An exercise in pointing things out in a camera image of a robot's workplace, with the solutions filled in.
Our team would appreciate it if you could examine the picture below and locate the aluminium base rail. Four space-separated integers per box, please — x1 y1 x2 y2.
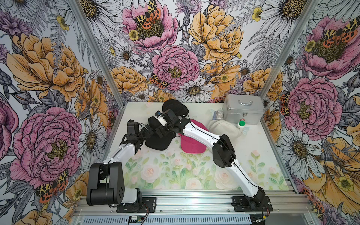
72 189 320 225

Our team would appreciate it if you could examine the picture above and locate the white Colorado cap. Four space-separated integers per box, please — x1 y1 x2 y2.
207 120 242 141

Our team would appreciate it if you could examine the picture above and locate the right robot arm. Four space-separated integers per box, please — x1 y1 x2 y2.
155 109 266 211

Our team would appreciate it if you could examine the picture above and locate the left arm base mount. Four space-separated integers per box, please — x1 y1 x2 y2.
116 197 157 214

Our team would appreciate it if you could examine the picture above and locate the pink cap back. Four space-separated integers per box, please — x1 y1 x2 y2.
179 134 207 154

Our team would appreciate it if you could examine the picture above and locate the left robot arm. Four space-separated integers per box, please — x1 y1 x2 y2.
86 120 153 207

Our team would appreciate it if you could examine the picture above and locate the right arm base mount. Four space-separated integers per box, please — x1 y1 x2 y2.
231 196 273 212

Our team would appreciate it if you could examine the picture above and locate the black cap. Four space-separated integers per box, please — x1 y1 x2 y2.
162 99 189 117
145 116 176 151

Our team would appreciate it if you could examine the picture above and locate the white blue tube package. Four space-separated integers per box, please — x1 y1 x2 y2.
213 109 224 121

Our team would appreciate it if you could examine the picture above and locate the white bottle green lid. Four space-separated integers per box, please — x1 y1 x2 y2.
237 120 246 130

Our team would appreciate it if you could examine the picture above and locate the silver first aid case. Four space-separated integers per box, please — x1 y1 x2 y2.
222 94 265 125

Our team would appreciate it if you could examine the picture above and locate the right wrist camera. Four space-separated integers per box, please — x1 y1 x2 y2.
155 111 167 126

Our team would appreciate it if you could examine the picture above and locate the floral table mat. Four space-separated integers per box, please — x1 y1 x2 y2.
124 138 289 191

